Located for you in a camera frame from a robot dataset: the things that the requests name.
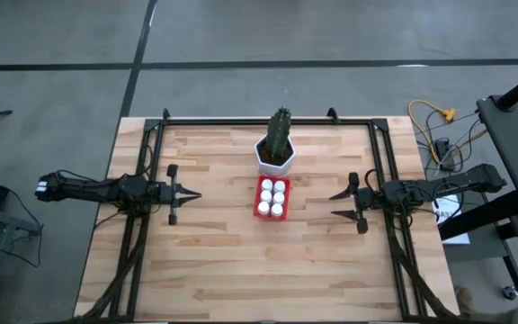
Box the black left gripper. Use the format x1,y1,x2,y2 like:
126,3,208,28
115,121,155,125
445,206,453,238
157,164,202,226

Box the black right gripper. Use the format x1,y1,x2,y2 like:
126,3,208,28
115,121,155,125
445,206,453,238
328,172,384,235

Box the red plastic basket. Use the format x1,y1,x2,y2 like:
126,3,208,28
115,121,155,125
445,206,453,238
252,175,292,222

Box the white hexagonal plant pot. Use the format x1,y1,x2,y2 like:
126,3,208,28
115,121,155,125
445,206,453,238
254,134,297,178

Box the green cactus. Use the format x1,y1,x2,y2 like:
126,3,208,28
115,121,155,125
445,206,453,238
265,106,293,159

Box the white paper sheet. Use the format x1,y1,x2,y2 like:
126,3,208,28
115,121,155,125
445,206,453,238
432,193,471,246

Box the black power adapter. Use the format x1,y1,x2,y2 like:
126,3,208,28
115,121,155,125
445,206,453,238
433,138,452,172

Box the dark metal stand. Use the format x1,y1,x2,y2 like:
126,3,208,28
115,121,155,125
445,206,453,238
0,209,44,324

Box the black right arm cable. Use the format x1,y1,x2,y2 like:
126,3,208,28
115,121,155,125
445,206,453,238
364,168,380,191

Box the black metal table frame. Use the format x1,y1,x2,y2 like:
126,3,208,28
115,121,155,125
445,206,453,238
108,107,429,321

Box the yellow extension cable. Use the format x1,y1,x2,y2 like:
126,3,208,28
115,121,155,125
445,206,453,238
407,99,457,166

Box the black cable bundle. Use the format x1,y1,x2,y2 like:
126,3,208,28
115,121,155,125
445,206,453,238
388,233,451,321
76,211,147,321

